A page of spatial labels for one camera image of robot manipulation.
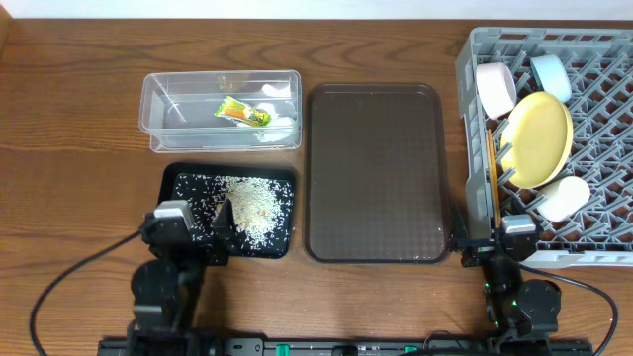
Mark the white cup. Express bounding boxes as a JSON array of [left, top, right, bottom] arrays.
[[536, 176, 590, 222]]

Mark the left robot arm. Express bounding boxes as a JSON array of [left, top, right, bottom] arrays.
[[125, 199, 236, 356]]

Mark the rice pile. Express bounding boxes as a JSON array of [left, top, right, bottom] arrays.
[[171, 173, 294, 258]]

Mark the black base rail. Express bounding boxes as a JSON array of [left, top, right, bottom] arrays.
[[97, 336, 592, 356]]

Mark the yellow plate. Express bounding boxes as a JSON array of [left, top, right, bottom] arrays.
[[500, 92, 574, 189]]

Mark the white napkin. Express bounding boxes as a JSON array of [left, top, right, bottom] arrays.
[[245, 84, 297, 143]]

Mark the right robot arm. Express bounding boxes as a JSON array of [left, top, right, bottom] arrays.
[[448, 209, 562, 355]]

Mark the pink bowl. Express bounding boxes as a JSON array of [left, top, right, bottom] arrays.
[[475, 62, 517, 119]]

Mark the clear plastic bin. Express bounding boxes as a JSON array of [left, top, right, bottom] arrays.
[[138, 70, 303, 153]]

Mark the black waste tray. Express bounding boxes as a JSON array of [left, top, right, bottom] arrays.
[[158, 162, 296, 259]]

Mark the green snack wrapper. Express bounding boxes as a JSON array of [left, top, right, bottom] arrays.
[[215, 96, 272, 127]]

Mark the light blue bowl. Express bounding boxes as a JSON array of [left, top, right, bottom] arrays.
[[530, 54, 572, 103]]

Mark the grey dishwasher rack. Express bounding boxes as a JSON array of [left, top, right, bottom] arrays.
[[456, 27, 632, 268]]

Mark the dark brown serving tray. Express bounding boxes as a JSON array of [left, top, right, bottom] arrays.
[[304, 83, 451, 264]]

